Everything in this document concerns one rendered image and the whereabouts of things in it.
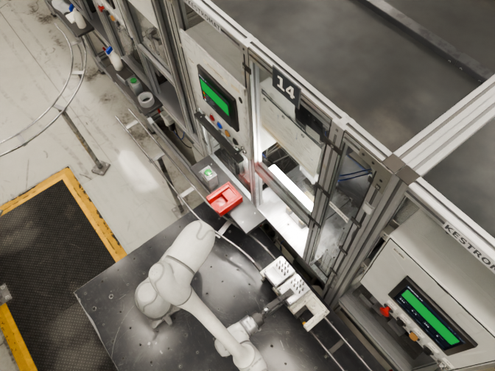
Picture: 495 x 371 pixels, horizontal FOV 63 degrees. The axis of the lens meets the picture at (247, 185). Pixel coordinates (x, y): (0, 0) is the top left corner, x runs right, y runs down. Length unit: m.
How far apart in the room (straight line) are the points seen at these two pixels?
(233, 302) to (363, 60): 1.47
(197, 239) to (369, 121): 0.78
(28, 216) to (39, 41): 2.11
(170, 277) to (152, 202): 1.91
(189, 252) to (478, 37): 1.20
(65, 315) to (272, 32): 2.52
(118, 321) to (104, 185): 1.51
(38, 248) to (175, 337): 1.63
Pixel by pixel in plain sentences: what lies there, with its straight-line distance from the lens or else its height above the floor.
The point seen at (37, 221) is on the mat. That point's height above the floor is 0.01.
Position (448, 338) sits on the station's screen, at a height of 1.62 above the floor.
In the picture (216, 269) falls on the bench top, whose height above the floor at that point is 0.68.
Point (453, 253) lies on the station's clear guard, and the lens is 1.17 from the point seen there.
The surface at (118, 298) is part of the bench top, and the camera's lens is 2.43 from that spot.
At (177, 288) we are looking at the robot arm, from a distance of 1.56.
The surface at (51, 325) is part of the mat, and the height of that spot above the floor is 0.01.
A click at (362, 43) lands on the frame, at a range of 1.38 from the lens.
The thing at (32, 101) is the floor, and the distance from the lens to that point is 4.48.
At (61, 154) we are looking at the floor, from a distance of 3.94.
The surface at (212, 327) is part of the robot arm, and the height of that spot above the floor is 1.18.
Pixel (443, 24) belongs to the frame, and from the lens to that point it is 1.51.
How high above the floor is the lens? 2.90
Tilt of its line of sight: 61 degrees down
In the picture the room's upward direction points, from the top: 5 degrees counter-clockwise
